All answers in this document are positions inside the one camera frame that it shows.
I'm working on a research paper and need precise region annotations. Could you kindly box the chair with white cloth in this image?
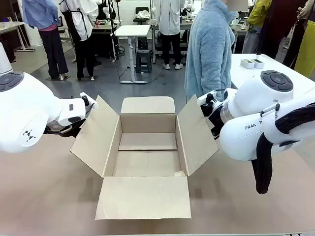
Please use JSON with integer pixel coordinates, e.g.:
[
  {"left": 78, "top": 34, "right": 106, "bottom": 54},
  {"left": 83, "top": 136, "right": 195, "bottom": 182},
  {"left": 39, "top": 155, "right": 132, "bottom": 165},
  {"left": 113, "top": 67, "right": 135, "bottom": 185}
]
[{"left": 132, "top": 6, "right": 151, "bottom": 25}]

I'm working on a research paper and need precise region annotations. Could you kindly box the person in blue shirt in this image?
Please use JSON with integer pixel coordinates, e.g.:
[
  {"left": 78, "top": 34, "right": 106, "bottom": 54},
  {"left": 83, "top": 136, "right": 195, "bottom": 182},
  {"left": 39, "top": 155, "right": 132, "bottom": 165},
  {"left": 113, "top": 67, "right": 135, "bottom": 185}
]
[{"left": 21, "top": 0, "right": 69, "bottom": 81}]

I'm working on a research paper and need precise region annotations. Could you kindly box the person in blue fleece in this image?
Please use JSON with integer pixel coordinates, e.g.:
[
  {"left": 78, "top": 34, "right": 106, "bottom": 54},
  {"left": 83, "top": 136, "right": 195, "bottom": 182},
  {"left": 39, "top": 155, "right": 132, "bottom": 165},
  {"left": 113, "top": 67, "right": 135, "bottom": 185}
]
[{"left": 184, "top": 0, "right": 237, "bottom": 102}]

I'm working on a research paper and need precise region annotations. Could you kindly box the black stand pole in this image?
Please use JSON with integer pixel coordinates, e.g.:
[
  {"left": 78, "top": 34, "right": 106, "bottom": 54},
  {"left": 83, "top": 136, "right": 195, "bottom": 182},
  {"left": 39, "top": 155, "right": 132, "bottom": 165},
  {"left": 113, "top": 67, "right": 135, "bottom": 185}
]
[{"left": 107, "top": 0, "right": 120, "bottom": 63}]

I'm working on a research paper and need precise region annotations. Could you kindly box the person in white coat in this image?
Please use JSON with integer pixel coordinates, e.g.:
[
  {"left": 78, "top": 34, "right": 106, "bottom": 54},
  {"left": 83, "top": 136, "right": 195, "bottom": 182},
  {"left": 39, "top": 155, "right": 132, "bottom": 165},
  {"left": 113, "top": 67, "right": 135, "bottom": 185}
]
[{"left": 59, "top": 0, "right": 100, "bottom": 81}]

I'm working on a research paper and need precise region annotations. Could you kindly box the dark step stool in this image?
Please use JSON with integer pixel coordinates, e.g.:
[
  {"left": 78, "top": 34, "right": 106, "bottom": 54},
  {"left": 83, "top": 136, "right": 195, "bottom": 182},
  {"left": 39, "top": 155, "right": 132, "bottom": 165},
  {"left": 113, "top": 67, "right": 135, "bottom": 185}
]
[{"left": 135, "top": 50, "right": 153, "bottom": 74}]

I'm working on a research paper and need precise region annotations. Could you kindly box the grey work table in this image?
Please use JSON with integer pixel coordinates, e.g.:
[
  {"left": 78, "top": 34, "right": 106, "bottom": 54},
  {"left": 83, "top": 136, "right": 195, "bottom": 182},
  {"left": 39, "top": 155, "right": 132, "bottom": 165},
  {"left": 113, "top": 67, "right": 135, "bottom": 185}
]
[{"left": 0, "top": 21, "right": 36, "bottom": 52}]

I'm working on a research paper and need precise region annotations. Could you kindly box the person in yellow skirt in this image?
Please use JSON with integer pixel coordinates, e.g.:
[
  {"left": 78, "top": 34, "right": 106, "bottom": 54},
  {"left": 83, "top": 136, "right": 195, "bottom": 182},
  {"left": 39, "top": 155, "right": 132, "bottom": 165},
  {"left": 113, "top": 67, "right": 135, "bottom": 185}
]
[{"left": 283, "top": 0, "right": 315, "bottom": 79}]

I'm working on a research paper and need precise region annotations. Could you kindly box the small white box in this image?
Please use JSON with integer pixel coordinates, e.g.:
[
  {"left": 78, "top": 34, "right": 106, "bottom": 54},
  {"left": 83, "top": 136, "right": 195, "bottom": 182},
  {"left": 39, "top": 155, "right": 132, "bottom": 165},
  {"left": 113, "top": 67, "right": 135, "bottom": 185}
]
[
  {"left": 240, "top": 59, "right": 254, "bottom": 70},
  {"left": 251, "top": 58, "right": 265, "bottom": 69}
]

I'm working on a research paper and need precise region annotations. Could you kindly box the person in white jacket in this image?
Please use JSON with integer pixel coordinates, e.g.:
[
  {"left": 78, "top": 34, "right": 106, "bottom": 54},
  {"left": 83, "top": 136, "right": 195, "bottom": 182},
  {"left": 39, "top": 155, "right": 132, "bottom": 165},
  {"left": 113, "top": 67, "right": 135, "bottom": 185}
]
[{"left": 154, "top": 0, "right": 185, "bottom": 71}]

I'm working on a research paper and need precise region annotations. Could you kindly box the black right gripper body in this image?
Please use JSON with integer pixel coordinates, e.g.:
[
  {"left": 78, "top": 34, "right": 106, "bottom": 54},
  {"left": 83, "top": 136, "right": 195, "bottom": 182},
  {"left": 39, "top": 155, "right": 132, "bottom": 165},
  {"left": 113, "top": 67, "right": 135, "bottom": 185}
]
[{"left": 200, "top": 102, "right": 223, "bottom": 141}]

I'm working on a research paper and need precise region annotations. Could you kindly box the white side table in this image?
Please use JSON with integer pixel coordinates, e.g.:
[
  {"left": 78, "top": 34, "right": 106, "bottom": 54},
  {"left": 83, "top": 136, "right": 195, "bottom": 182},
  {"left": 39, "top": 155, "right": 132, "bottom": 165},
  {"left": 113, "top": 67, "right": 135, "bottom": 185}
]
[{"left": 230, "top": 53, "right": 315, "bottom": 99}]

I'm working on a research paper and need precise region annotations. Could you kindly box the dark left arm cable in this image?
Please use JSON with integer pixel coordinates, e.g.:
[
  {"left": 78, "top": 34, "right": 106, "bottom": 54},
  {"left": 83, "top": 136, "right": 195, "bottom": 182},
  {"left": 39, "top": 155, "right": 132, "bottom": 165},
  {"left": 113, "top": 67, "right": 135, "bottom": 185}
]
[{"left": 44, "top": 123, "right": 74, "bottom": 137}]

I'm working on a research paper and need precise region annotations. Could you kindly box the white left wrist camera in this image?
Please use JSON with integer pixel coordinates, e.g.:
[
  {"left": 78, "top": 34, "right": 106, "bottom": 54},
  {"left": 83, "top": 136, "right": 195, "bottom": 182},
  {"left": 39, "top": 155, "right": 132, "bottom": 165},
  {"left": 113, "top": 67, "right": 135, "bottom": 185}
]
[{"left": 80, "top": 92, "right": 99, "bottom": 111}]

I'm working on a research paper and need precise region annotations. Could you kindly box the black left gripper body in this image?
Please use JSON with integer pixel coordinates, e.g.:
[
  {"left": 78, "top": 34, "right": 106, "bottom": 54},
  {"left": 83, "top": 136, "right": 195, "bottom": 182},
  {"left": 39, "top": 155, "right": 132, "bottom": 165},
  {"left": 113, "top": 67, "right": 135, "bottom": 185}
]
[{"left": 70, "top": 119, "right": 87, "bottom": 138}]

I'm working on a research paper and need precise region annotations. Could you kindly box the person in yellow-green jacket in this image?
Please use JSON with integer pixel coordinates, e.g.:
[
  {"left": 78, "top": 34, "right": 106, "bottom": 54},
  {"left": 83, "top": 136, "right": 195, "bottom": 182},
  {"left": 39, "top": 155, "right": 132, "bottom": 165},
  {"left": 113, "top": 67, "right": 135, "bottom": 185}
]
[{"left": 242, "top": 0, "right": 273, "bottom": 54}]

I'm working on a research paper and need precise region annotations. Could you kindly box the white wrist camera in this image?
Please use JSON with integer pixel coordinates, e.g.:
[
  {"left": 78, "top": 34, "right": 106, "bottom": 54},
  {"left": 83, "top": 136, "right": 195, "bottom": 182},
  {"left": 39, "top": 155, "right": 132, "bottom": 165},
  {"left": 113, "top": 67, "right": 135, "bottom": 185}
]
[
  {"left": 80, "top": 92, "right": 99, "bottom": 111},
  {"left": 196, "top": 90, "right": 219, "bottom": 105}
]

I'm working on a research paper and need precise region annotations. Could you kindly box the white height-adjustable desk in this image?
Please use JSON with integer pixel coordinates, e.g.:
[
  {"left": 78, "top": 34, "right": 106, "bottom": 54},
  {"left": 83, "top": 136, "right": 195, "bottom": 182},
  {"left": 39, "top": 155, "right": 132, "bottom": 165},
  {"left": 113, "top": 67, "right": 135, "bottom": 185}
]
[{"left": 114, "top": 24, "right": 151, "bottom": 85}]

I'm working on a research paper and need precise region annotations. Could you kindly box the brown cardboard box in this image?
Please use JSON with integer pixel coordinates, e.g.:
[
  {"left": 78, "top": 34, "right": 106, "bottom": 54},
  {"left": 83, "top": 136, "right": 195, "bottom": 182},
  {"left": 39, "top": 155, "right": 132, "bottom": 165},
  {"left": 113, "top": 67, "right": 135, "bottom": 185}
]
[{"left": 69, "top": 95, "right": 220, "bottom": 220}]

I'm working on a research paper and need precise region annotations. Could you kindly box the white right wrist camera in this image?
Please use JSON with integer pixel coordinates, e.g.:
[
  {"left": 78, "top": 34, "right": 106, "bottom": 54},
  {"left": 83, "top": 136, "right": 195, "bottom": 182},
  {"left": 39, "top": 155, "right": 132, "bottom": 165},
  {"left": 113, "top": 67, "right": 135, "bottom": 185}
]
[{"left": 196, "top": 90, "right": 219, "bottom": 105}]

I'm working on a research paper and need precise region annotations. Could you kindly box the person in dark maroon clothes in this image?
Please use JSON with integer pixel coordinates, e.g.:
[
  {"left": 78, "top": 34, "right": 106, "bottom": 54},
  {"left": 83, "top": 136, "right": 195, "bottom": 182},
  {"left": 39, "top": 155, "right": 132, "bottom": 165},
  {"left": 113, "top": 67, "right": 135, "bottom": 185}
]
[{"left": 258, "top": 0, "right": 308, "bottom": 68}]

